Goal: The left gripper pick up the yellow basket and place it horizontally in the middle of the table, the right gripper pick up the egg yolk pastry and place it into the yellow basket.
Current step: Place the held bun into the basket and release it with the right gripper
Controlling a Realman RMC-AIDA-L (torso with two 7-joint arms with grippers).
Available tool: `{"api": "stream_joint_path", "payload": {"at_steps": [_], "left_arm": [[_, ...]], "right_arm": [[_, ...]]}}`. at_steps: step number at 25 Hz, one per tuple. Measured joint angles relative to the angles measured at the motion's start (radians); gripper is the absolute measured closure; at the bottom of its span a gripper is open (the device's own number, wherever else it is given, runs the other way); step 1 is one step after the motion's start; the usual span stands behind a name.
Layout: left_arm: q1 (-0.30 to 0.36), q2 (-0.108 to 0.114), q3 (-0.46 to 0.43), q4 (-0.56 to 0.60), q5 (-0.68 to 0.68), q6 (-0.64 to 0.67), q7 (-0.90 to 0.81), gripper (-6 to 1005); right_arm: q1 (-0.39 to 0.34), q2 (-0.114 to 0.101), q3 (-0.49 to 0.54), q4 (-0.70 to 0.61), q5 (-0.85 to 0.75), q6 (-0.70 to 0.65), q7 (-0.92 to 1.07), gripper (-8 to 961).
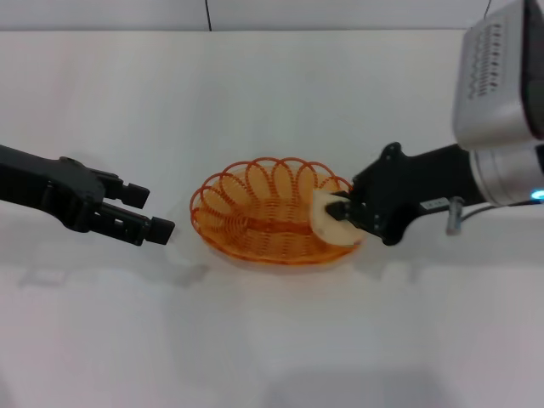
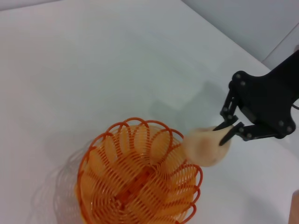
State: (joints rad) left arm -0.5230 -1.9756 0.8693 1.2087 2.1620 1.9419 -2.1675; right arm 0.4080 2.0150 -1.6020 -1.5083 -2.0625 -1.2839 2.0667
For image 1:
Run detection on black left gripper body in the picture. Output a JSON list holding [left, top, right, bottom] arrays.
[[0, 143, 106, 235]]

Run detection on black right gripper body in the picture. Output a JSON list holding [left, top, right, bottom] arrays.
[[352, 142, 485, 247]]

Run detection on pale round bread bun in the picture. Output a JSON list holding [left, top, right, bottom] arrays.
[[310, 189, 369, 248]]

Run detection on orange wire basket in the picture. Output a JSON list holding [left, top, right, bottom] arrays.
[[189, 156, 366, 266]]

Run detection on right arm cable with plug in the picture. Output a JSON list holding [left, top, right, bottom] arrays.
[[445, 195, 505, 237]]

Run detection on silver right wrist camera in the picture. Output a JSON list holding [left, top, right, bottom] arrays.
[[450, 0, 544, 150]]

